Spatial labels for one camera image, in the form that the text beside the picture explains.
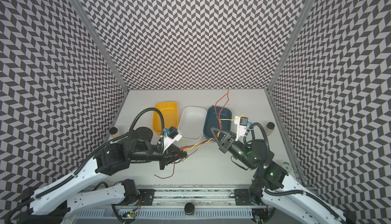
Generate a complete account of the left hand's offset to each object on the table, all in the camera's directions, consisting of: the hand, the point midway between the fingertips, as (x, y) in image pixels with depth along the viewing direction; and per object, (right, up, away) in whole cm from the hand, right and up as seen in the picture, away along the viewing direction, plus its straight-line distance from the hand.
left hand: (184, 155), depth 58 cm
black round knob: (+2, -24, +5) cm, 24 cm away
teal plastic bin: (+12, +9, +42) cm, 44 cm away
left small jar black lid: (-44, +5, +27) cm, 52 cm away
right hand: (+11, +10, 0) cm, 15 cm away
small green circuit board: (-25, -30, +9) cm, 40 cm away
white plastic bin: (0, +7, +42) cm, 43 cm away
